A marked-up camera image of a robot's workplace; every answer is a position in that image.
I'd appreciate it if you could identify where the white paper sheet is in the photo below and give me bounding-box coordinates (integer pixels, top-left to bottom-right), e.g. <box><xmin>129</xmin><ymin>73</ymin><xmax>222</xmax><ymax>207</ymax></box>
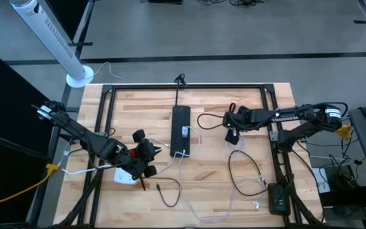
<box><xmin>311</xmin><ymin>167</ymin><xmax>330</xmax><ymax>194</ymax></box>

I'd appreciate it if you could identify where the white power cord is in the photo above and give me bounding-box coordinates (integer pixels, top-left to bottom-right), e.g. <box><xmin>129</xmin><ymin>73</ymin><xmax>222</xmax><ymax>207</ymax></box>
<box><xmin>62</xmin><ymin>163</ymin><xmax>117</xmax><ymax>175</ymax></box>

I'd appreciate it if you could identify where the black electronics box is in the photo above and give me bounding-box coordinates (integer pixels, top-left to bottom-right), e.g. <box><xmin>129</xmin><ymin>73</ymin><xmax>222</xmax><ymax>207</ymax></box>
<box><xmin>319</xmin><ymin>165</ymin><xmax>362</xmax><ymax>207</ymax></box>

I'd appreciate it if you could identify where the long black power strip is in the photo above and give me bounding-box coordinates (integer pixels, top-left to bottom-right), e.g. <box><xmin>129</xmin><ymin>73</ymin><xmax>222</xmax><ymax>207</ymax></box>
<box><xmin>170</xmin><ymin>105</ymin><xmax>192</xmax><ymax>158</ymax></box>

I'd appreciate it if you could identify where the black aluminium rig frame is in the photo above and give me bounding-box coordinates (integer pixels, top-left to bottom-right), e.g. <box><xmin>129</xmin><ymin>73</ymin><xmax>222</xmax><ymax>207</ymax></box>
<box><xmin>74</xmin><ymin>83</ymin><xmax>303</xmax><ymax>228</ymax></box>

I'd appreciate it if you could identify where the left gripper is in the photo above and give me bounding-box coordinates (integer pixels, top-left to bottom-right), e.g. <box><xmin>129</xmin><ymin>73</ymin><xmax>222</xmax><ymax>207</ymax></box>
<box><xmin>119</xmin><ymin>128</ymin><xmax>163</xmax><ymax>179</ymax></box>

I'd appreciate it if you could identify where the black backdrop panel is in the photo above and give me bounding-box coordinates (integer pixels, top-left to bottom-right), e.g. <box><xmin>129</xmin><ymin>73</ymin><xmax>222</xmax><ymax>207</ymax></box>
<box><xmin>0</xmin><ymin>41</ymin><xmax>58</xmax><ymax>223</ymax></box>

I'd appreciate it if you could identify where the black power cord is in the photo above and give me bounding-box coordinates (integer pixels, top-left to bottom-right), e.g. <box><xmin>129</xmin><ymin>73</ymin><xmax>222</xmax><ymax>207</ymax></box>
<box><xmin>173</xmin><ymin>73</ymin><xmax>187</xmax><ymax>108</ymax></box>

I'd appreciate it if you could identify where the black braided cable bundle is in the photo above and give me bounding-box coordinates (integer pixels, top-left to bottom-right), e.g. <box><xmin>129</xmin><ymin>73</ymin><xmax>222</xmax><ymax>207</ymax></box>
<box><xmin>280</xmin><ymin>177</ymin><xmax>323</xmax><ymax>228</ymax></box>
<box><xmin>52</xmin><ymin>171</ymin><xmax>104</xmax><ymax>228</ymax></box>

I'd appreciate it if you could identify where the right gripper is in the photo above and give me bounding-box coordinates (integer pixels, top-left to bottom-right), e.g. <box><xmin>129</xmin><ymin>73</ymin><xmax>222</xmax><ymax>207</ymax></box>
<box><xmin>222</xmin><ymin>104</ymin><xmax>252</xmax><ymax>146</ymax></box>

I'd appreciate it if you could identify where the small black power strip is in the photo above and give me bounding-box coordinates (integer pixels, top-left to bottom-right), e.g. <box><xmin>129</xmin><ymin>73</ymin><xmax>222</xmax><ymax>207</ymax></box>
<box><xmin>268</xmin><ymin>183</ymin><xmax>291</xmax><ymax>216</ymax></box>

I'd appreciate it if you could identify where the white fan cord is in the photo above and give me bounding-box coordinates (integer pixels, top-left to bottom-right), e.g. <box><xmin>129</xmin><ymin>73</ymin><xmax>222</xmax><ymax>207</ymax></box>
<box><xmin>92</xmin><ymin>62</ymin><xmax>126</xmax><ymax>84</ymax></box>

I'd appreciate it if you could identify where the black looped wrist cable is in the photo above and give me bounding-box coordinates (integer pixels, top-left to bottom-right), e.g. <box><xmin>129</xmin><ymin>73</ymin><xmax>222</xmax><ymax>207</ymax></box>
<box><xmin>196</xmin><ymin>113</ymin><xmax>227</xmax><ymax>130</ymax></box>

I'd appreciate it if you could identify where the yellow cable plug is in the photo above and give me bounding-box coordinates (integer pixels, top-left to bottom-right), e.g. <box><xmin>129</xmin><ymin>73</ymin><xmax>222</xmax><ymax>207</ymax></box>
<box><xmin>334</xmin><ymin>124</ymin><xmax>353</xmax><ymax>141</ymax></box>

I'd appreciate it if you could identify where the white outlet extender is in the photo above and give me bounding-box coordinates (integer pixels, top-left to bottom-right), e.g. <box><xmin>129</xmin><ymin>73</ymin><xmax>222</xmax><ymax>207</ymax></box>
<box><xmin>113</xmin><ymin>167</ymin><xmax>139</xmax><ymax>186</ymax></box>

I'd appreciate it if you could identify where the white tower fan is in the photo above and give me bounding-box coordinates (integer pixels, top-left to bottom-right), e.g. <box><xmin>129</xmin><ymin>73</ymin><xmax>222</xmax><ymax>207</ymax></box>
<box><xmin>10</xmin><ymin>0</ymin><xmax>95</xmax><ymax>88</ymax></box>

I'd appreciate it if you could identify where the white braided USB cable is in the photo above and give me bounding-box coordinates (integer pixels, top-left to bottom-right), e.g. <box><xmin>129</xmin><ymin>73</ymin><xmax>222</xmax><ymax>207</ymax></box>
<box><xmin>178</xmin><ymin>151</ymin><xmax>266</xmax><ymax>223</ymax></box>

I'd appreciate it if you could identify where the thin white USB cable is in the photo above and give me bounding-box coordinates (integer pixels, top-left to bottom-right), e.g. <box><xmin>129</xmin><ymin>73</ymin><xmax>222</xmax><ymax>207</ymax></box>
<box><xmin>147</xmin><ymin>126</ymin><xmax>201</xmax><ymax>176</ymax></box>

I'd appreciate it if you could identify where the yellow cable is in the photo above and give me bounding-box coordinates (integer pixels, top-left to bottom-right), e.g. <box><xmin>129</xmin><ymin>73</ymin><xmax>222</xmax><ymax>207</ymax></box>
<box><xmin>0</xmin><ymin>163</ymin><xmax>60</xmax><ymax>207</ymax></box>

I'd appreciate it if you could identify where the black USB cable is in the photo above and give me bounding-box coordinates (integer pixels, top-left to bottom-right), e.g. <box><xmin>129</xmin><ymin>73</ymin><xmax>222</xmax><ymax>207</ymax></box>
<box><xmin>228</xmin><ymin>149</ymin><xmax>271</xmax><ymax>197</ymax></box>
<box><xmin>140</xmin><ymin>176</ymin><xmax>182</xmax><ymax>208</ymax></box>

